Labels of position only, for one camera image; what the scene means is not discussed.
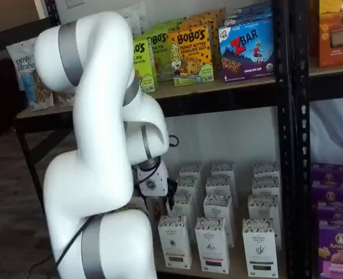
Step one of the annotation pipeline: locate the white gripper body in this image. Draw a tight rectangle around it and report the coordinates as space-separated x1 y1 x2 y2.
136 163 170 199

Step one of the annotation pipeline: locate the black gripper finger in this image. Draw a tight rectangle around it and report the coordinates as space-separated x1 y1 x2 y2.
141 196 155 215
165 179 178 216

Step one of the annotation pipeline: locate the white box pink strip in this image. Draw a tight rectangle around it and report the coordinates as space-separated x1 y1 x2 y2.
205 176 238 204
194 216 231 274
203 194 236 248
211 162 236 183

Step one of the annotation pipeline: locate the white box teal strip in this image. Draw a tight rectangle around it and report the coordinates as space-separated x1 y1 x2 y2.
252 176 281 198
242 218 279 278
248 194 282 251
252 162 280 180

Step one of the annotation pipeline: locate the green Bobo's apple pie box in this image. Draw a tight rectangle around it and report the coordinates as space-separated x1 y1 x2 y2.
152 16 187 31
144 27 175 83
132 33 159 95

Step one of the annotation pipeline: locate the yellow Bobo's peanut butter box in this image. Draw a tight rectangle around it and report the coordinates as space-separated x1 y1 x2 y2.
167 26 215 87
188 8 226 70
177 17 219 73

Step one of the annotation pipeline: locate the purple Annie's snack box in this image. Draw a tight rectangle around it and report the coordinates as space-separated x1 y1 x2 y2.
310 164 343 184
318 220 343 279
311 180 343 204
316 202 343 226

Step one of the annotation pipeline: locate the blue Zbar snack box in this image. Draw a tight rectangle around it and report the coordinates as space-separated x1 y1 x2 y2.
235 2 273 15
223 11 274 28
217 20 276 84

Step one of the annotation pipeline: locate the orange snack box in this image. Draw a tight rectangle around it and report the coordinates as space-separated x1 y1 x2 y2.
309 0 343 68

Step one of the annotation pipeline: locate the black metal shelving rack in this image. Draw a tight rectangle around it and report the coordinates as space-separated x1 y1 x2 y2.
293 0 343 279
0 0 296 279

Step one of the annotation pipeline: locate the blue purely elizabeth granola bag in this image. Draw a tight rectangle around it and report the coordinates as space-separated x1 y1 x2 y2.
5 37 55 112

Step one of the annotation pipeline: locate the dark brown armchair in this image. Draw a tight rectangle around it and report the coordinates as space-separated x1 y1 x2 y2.
0 56 27 141

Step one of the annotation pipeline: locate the white plastic backdrop sheet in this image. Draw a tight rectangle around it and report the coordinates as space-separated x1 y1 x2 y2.
309 97 343 166

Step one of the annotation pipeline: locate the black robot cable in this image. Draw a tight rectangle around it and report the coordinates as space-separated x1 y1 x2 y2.
55 134 180 270

